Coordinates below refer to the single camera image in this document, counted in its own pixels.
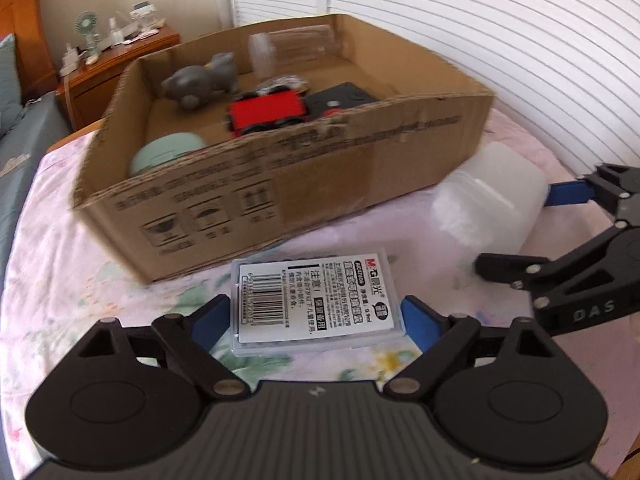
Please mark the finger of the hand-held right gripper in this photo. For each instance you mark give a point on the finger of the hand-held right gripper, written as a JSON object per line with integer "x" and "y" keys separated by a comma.
{"x": 567, "y": 194}
{"x": 505, "y": 265}

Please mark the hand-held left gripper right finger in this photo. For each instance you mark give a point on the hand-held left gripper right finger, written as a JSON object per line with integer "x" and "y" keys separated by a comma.
{"x": 420, "y": 325}

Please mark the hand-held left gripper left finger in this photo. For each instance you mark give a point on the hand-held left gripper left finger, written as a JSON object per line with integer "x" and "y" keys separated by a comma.
{"x": 210, "y": 322}

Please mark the white translucent plastic container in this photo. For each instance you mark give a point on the white translucent plastic container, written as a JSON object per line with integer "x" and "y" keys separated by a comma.
{"x": 490, "y": 195}

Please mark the clear labelled pencil lead case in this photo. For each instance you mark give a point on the clear labelled pencil lead case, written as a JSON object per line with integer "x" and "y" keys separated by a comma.
{"x": 320, "y": 300}

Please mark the mint green case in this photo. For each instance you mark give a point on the mint green case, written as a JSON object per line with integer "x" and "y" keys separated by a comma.
{"x": 165, "y": 152}

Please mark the brown cardboard box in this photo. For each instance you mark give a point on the brown cardboard box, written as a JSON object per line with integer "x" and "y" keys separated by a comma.
{"x": 310, "y": 170}

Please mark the black power bank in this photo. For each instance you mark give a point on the black power bank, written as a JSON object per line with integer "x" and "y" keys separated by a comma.
{"x": 345, "y": 96}

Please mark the black toy car red wheels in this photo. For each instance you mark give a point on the black toy car red wheels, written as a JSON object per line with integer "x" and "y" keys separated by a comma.
{"x": 334, "y": 106}

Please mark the pink floral bed sheet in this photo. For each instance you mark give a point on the pink floral bed sheet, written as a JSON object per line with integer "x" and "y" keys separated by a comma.
{"x": 100, "y": 270}

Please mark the white louvred closet doors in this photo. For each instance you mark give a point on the white louvred closet doors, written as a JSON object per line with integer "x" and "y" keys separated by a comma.
{"x": 500, "y": 35}

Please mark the grey toy animal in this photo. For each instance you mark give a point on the grey toy animal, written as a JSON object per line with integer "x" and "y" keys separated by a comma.
{"x": 200, "y": 82}

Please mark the teal bed sheet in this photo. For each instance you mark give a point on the teal bed sheet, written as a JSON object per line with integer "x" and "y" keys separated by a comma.
{"x": 30, "y": 160}

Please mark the wooden nightstand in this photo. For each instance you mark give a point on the wooden nightstand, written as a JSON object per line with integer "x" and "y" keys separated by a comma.
{"x": 100, "y": 80}

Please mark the clear plastic jar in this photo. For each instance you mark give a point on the clear plastic jar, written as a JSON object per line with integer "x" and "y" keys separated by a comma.
{"x": 295, "y": 47}

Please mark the white charger plug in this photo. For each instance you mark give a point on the white charger plug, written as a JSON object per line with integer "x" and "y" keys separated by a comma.
{"x": 70, "y": 60}

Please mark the small clear bottle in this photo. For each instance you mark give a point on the small clear bottle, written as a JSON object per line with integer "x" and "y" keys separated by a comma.
{"x": 114, "y": 34}

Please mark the blue pillow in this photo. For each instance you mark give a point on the blue pillow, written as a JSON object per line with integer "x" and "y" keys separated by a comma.
{"x": 9, "y": 85}

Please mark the white stand device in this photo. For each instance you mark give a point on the white stand device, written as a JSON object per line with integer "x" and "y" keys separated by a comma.
{"x": 142, "y": 12}

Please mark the small green desk fan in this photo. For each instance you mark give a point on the small green desk fan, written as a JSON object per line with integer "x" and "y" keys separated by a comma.
{"x": 86, "y": 24}

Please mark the wooden bed headboard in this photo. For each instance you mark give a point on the wooden bed headboard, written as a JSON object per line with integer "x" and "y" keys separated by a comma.
{"x": 30, "y": 20}

